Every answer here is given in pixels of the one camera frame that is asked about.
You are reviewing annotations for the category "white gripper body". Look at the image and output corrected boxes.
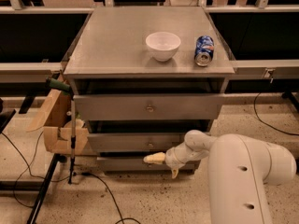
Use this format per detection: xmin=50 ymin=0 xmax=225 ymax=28
xmin=165 ymin=145 xmax=191 ymax=170

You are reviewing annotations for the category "grey bottom drawer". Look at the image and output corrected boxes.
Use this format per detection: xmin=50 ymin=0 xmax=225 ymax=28
xmin=96 ymin=155 xmax=203 ymax=173

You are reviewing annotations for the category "grey drawer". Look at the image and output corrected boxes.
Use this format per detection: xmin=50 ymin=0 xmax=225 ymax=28
xmin=74 ymin=94 xmax=224 ymax=120
xmin=96 ymin=155 xmax=203 ymax=173
xmin=88 ymin=133 xmax=185 ymax=152

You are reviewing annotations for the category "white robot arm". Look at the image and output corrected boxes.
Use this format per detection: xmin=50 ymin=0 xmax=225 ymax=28
xmin=144 ymin=130 xmax=296 ymax=224

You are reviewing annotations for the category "grey middle drawer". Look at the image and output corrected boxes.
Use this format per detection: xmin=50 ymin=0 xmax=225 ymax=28
xmin=88 ymin=133 xmax=185 ymax=152

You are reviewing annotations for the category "grey top drawer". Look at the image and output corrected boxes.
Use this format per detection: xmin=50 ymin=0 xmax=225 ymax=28
xmin=74 ymin=94 xmax=224 ymax=120

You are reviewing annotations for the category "grey drawer cabinet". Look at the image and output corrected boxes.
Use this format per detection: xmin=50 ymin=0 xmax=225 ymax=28
xmin=63 ymin=6 xmax=235 ymax=175

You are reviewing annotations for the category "blue soda can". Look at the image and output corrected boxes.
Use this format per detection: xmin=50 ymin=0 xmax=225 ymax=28
xmin=194 ymin=35 xmax=214 ymax=67

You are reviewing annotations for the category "cardboard box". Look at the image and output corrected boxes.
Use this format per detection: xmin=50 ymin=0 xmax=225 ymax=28
xmin=27 ymin=84 xmax=93 ymax=155

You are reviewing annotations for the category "white bowl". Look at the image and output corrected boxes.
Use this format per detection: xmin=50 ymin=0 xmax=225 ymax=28
xmin=146 ymin=32 xmax=181 ymax=62

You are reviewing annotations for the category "black floor cable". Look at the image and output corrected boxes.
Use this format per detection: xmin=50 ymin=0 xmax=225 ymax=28
xmin=73 ymin=171 xmax=142 ymax=224

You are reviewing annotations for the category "black cable at right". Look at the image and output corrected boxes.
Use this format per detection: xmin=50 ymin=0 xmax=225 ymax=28
xmin=252 ymin=92 xmax=299 ymax=137

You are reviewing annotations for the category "green handled grabber stick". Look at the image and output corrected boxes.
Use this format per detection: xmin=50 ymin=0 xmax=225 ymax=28
xmin=46 ymin=77 xmax=76 ymax=184

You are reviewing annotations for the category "thin black cable left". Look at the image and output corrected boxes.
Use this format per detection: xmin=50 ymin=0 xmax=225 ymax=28
xmin=0 ymin=130 xmax=71 ymax=209

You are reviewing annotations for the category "black table leg frame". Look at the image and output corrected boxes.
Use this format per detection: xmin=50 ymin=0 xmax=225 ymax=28
xmin=0 ymin=154 xmax=66 ymax=224

